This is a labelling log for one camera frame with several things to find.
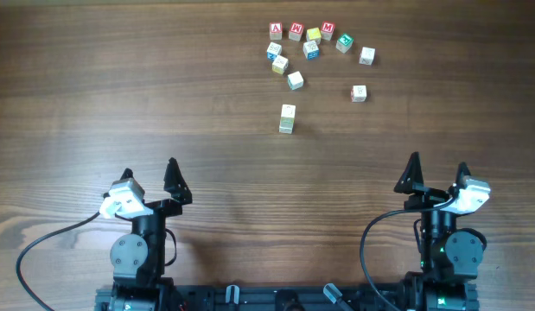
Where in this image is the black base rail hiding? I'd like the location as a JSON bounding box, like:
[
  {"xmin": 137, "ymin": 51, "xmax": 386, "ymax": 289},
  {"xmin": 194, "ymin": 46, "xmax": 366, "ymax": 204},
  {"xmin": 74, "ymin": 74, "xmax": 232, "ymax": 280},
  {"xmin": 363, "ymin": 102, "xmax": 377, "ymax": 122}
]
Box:
[{"xmin": 94, "ymin": 283, "xmax": 481, "ymax": 311}]

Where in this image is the blue sided white block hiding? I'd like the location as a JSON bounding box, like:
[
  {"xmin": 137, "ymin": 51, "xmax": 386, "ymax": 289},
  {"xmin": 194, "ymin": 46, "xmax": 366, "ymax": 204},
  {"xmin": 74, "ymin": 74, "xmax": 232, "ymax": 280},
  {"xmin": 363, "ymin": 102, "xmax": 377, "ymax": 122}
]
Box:
[{"xmin": 266, "ymin": 42, "xmax": 282, "ymax": 61}]

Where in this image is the left camera cable black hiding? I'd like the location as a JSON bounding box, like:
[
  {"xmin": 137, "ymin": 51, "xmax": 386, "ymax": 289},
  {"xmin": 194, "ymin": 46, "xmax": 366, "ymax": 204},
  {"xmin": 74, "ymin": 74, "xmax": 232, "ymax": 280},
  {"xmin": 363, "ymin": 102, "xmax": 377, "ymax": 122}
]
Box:
[{"xmin": 15, "ymin": 212, "xmax": 99, "ymax": 311}]

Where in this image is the camera cable black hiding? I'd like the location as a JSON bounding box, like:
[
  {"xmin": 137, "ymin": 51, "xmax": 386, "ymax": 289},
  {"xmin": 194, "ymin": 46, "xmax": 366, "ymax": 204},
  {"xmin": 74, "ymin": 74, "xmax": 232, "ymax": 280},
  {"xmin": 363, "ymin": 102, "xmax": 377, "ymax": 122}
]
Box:
[
  {"xmin": 359, "ymin": 198, "xmax": 455, "ymax": 311},
  {"xmin": 15, "ymin": 212, "xmax": 99, "ymax": 311}
]

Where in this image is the red letter M block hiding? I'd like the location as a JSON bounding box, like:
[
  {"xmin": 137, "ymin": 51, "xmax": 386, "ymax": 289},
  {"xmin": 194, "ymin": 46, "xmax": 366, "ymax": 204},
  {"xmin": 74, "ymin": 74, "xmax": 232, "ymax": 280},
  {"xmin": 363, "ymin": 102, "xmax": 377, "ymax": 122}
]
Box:
[{"xmin": 320, "ymin": 21, "xmax": 335, "ymax": 41}]

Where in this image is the right camera cable black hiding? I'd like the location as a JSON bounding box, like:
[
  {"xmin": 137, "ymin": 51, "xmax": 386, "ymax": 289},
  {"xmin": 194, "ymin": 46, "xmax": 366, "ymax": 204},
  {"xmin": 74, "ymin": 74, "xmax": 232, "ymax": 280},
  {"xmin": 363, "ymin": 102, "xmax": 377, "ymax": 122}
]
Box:
[{"xmin": 359, "ymin": 198, "xmax": 455, "ymax": 311}]

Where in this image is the green top block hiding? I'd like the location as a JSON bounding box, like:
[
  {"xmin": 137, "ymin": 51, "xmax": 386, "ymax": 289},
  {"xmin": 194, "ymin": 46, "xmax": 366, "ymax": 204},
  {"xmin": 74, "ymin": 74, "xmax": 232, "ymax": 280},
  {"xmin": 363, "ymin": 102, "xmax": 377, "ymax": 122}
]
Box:
[{"xmin": 336, "ymin": 33, "xmax": 353, "ymax": 54}]

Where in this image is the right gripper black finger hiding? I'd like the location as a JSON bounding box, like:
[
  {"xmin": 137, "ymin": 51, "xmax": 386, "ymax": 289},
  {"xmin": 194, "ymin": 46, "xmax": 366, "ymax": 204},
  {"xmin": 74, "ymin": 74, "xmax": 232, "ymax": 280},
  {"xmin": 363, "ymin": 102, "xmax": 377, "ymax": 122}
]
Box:
[
  {"xmin": 455, "ymin": 162, "xmax": 471, "ymax": 185},
  {"xmin": 394, "ymin": 151, "xmax": 424, "ymax": 194}
]

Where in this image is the yellow top block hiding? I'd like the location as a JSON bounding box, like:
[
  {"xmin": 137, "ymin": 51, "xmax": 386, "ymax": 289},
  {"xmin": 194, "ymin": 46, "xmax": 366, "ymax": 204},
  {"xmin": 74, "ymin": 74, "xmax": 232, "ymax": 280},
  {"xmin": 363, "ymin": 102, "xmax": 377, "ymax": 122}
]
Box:
[{"xmin": 306, "ymin": 28, "xmax": 322, "ymax": 45}]

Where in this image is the red letter W block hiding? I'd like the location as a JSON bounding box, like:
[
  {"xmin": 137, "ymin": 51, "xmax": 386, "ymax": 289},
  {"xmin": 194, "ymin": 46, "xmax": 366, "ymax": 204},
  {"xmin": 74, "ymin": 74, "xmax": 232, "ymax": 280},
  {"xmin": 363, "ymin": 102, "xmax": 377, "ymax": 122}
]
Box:
[{"xmin": 288, "ymin": 22, "xmax": 304, "ymax": 41}]

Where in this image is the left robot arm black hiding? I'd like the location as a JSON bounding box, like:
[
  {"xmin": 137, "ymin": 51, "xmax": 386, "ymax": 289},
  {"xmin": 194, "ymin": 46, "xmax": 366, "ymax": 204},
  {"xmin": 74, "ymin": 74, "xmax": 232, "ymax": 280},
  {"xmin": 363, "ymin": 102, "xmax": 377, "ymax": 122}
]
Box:
[{"xmin": 94, "ymin": 158, "xmax": 193, "ymax": 311}]

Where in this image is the green sided white block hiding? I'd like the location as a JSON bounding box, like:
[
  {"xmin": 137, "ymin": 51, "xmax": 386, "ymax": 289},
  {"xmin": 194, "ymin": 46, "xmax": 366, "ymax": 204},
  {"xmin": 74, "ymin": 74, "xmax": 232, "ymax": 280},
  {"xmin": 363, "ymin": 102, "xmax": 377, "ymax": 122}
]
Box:
[{"xmin": 287, "ymin": 71, "xmax": 304, "ymax": 91}]

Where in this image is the yellow sided white block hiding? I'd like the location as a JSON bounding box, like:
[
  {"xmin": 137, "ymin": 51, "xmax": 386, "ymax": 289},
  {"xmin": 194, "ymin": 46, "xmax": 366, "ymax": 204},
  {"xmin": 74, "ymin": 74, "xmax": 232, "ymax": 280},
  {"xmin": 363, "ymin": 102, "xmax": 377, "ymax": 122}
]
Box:
[{"xmin": 271, "ymin": 55, "xmax": 289, "ymax": 75}]

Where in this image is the red letter A block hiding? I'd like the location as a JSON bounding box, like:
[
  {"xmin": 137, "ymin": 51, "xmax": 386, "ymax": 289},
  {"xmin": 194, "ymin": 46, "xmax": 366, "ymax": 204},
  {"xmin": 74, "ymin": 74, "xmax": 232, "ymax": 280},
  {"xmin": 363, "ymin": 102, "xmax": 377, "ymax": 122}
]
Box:
[{"xmin": 269, "ymin": 22, "xmax": 283, "ymax": 41}]

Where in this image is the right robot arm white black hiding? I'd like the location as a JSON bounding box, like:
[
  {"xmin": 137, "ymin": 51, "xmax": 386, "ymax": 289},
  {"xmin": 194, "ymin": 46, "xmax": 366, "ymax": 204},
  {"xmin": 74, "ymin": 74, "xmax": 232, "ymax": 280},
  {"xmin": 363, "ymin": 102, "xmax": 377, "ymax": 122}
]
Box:
[{"xmin": 394, "ymin": 152, "xmax": 491, "ymax": 310}]

